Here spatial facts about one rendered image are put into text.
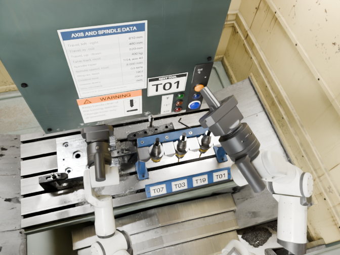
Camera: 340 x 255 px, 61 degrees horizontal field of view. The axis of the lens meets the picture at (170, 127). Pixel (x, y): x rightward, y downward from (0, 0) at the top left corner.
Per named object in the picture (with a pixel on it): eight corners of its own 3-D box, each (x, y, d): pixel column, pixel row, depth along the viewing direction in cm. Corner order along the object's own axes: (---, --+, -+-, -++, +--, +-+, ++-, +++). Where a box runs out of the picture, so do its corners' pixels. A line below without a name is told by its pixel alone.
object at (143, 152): (151, 161, 121) (152, 160, 120) (139, 163, 120) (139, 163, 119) (147, 146, 124) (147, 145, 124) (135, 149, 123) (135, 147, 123)
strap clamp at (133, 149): (137, 160, 154) (137, 148, 141) (113, 165, 151) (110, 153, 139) (136, 155, 155) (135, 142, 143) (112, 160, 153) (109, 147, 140)
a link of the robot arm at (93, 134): (112, 120, 109) (115, 148, 104) (114, 133, 118) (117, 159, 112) (78, 124, 107) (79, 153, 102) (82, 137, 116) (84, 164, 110)
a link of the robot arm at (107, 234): (111, 197, 111) (115, 244, 114) (86, 205, 104) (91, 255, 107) (127, 204, 103) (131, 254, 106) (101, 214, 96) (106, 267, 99)
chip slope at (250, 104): (292, 216, 173) (313, 204, 151) (180, 246, 160) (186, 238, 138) (238, 98, 216) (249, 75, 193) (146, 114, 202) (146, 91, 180)
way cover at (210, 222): (245, 249, 162) (254, 244, 148) (80, 295, 145) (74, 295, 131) (226, 197, 176) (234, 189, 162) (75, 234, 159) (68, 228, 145)
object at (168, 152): (176, 156, 123) (177, 155, 122) (165, 158, 122) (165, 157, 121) (172, 141, 126) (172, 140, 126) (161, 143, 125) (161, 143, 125)
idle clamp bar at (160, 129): (173, 134, 164) (174, 128, 158) (129, 146, 158) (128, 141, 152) (170, 127, 166) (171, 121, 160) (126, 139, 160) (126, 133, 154)
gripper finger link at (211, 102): (206, 86, 73) (219, 106, 74) (200, 89, 76) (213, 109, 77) (202, 89, 72) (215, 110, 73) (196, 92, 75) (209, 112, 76)
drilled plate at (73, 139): (121, 171, 146) (120, 167, 142) (61, 184, 140) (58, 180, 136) (113, 132, 157) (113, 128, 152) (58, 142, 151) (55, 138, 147)
